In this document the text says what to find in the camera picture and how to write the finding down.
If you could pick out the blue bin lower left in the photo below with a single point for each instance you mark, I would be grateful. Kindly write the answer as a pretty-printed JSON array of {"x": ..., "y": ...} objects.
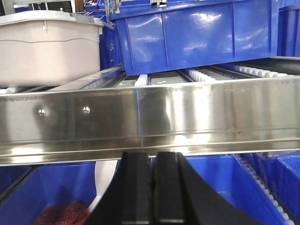
[{"x": 46, "y": 186}]

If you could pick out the large blue bin upper shelf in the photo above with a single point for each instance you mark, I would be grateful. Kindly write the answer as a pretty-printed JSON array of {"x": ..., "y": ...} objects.
[{"x": 196, "y": 34}]

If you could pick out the steel shelf front rail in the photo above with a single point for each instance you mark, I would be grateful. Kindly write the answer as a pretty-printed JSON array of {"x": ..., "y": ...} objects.
[{"x": 240, "y": 116}]

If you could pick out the red mesh bag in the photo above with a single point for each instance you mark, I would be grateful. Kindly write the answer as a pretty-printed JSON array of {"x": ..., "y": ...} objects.
[{"x": 74, "y": 213}]

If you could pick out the white lidded storage bin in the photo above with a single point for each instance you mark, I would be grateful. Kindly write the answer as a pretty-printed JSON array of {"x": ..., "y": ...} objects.
[{"x": 48, "y": 48}]

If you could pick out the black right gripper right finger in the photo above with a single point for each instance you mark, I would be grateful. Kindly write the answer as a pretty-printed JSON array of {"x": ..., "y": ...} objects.
[{"x": 182, "y": 197}]

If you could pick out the blue bin far right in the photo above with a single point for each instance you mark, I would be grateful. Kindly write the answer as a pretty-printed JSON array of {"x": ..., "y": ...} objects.
[{"x": 289, "y": 31}]

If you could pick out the blue bin lower right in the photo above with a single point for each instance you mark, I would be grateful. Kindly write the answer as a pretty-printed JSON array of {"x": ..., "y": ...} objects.
[{"x": 281, "y": 174}]

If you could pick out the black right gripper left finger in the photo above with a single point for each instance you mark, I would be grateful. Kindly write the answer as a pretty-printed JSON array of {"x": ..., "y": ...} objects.
[{"x": 127, "y": 200}]

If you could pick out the blue bin lower middle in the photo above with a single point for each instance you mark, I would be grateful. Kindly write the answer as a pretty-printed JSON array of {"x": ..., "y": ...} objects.
[{"x": 227, "y": 176}]

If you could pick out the blue bin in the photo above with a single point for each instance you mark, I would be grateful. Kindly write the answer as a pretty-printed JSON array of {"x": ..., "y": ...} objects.
[
  {"x": 281, "y": 174},
  {"x": 46, "y": 186},
  {"x": 227, "y": 176},
  {"x": 289, "y": 31}
]

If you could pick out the white roller track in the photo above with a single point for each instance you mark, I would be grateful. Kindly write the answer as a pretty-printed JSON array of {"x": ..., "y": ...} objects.
[{"x": 272, "y": 201}]

